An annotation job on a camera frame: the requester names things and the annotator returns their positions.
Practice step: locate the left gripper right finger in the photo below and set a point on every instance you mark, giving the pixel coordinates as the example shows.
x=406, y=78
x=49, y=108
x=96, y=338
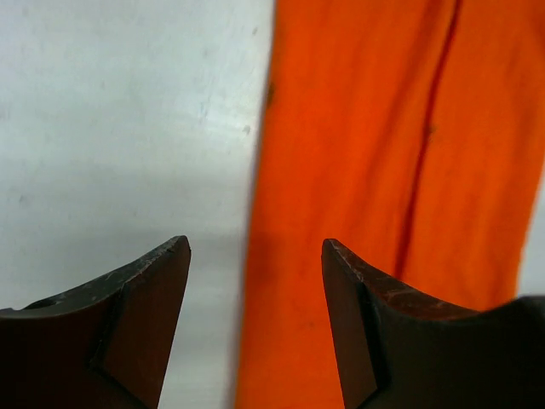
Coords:
x=397, y=347

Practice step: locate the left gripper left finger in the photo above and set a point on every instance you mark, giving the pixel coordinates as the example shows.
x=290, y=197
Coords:
x=103, y=344

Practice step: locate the orange t shirt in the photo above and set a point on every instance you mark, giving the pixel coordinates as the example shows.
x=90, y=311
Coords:
x=411, y=131

